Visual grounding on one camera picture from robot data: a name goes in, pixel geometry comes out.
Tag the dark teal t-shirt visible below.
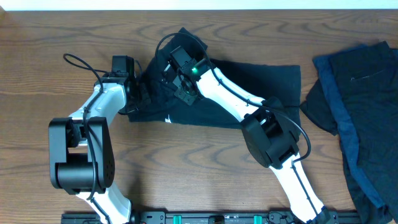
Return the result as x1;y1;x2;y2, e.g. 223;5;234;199
128;28;301;129

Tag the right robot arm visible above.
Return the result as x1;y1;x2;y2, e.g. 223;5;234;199
164;46;331;223

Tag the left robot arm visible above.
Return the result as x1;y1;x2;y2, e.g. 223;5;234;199
48;54;149;223

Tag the black folded garment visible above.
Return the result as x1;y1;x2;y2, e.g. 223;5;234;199
300;42;397;223

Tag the navy blue folded garment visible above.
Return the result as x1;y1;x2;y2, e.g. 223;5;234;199
313;45;385;208

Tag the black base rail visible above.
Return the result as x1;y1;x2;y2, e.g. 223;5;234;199
60;211;361;224

